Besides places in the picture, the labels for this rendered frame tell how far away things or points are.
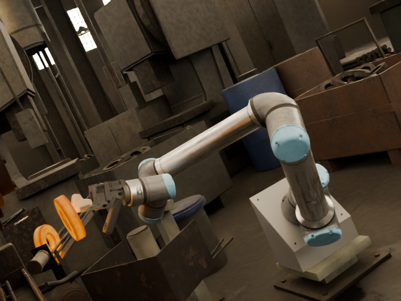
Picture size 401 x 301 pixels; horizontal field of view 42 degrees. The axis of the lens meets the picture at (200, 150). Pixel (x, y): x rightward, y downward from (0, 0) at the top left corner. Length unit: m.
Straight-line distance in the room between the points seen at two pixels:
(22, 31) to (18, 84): 6.20
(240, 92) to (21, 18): 6.55
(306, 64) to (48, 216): 2.76
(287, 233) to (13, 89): 2.83
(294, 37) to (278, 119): 4.72
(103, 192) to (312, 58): 3.78
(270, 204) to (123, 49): 3.43
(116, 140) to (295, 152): 4.57
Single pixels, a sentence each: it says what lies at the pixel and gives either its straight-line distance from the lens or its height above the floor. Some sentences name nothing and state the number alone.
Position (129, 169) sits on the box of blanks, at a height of 0.68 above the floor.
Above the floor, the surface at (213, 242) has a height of 0.16.
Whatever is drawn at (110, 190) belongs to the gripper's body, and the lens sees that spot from 1.73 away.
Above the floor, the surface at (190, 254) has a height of 0.66.
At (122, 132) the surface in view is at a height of 0.90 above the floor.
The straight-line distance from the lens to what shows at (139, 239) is 2.53.
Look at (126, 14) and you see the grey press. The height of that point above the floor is 1.95.
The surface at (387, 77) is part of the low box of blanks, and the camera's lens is 3.52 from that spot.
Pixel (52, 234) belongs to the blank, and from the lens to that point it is 2.31.
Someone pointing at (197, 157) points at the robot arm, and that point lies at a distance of 1.83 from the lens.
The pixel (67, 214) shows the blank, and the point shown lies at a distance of 1.65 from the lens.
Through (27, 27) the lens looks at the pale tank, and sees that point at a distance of 10.67.
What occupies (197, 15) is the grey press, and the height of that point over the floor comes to 1.67.
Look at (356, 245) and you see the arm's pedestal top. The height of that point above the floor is 0.12.
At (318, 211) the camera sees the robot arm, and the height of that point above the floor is 0.43.
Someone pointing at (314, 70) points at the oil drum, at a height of 0.69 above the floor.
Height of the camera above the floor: 1.04
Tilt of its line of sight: 7 degrees down
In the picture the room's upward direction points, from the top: 25 degrees counter-clockwise
